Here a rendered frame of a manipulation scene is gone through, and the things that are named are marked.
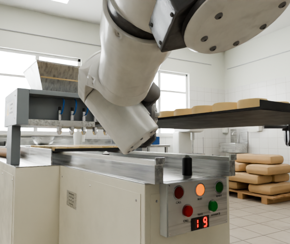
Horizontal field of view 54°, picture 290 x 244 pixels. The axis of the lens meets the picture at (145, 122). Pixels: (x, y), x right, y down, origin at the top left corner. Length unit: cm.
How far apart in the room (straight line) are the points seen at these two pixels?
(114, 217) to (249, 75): 557
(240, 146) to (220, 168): 504
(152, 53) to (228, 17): 8
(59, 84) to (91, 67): 111
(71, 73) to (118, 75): 118
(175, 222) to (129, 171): 19
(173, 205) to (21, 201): 76
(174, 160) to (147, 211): 39
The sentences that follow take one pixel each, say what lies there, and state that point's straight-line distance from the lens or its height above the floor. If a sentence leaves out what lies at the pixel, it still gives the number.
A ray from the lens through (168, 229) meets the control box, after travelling 79.
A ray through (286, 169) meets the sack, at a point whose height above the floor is 49.
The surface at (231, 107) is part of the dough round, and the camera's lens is 52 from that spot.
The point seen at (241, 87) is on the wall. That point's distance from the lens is 634.
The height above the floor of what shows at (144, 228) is 72.
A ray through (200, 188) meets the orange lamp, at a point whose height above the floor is 82.
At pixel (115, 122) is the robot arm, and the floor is 98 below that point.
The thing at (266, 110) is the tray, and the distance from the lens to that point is 45.
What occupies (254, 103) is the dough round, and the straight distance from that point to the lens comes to 48.
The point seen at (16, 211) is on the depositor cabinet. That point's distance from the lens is 136.
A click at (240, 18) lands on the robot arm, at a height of 103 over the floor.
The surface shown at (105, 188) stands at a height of 80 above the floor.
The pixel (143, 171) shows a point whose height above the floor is 87.
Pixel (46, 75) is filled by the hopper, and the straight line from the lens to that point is 143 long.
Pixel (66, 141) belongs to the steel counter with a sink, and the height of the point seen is 93.
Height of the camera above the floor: 95
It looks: 4 degrees up
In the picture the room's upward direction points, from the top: straight up
